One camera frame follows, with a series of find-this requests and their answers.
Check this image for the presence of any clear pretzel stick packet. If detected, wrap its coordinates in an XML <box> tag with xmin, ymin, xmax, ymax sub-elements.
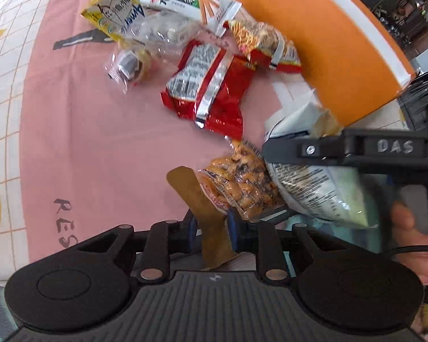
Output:
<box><xmin>196</xmin><ymin>0</ymin><xmax>243</xmax><ymax>38</ymax></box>

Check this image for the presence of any clear peanut snack packet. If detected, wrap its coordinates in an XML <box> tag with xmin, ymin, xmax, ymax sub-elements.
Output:
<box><xmin>196</xmin><ymin>137</ymin><xmax>290</xmax><ymax>221</ymax></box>

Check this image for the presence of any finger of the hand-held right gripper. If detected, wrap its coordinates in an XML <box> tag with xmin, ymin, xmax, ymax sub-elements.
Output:
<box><xmin>261</xmin><ymin>129</ymin><xmax>351</xmax><ymax>166</ymax></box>
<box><xmin>246</xmin><ymin>209</ymin><xmax>295</xmax><ymax>223</ymax></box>

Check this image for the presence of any clear pastry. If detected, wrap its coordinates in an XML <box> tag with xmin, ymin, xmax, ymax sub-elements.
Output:
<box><xmin>103</xmin><ymin>44</ymin><xmax>154</xmax><ymax>95</ymax></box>

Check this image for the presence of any red yellow noodle snack packet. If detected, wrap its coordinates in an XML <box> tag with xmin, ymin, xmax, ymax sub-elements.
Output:
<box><xmin>223</xmin><ymin>19</ymin><xmax>303</xmax><ymax>74</ymax></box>

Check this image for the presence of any white chip bag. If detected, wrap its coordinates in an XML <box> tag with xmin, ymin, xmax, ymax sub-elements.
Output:
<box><xmin>264</xmin><ymin>89</ymin><xmax>379</xmax><ymax>229</ymax></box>

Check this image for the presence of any black chair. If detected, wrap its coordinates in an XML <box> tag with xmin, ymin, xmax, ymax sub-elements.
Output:
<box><xmin>397</xmin><ymin>65</ymin><xmax>428</xmax><ymax>133</ymax></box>

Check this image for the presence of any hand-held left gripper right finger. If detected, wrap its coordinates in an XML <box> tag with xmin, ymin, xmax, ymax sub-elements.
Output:
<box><xmin>226</xmin><ymin>212</ymin><xmax>346</xmax><ymax>282</ymax></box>

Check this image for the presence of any pink placemat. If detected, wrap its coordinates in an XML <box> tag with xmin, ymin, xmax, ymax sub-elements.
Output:
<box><xmin>18</xmin><ymin>0</ymin><xmax>323</xmax><ymax>270</ymax></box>

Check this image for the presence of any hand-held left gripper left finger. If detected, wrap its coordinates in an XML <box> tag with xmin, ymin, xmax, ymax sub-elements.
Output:
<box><xmin>75</xmin><ymin>208</ymin><xmax>200</xmax><ymax>283</ymax></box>

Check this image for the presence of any orange storage box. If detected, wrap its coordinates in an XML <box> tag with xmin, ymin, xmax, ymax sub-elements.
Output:
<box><xmin>232</xmin><ymin>0</ymin><xmax>418</xmax><ymax>128</ymax></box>

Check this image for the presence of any red foil snack packet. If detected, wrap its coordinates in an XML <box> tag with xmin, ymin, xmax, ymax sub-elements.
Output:
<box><xmin>160</xmin><ymin>39</ymin><xmax>258</xmax><ymax>140</ymax></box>

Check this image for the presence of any clear plastic packet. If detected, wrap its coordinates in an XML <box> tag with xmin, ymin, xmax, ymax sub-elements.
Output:
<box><xmin>128</xmin><ymin>7</ymin><xmax>202</xmax><ymax>58</ymax></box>

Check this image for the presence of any person's right hand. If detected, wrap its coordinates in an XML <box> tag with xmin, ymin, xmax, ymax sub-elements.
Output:
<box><xmin>390</xmin><ymin>200</ymin><xmax>428</xmax><ymax>286</ymax></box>

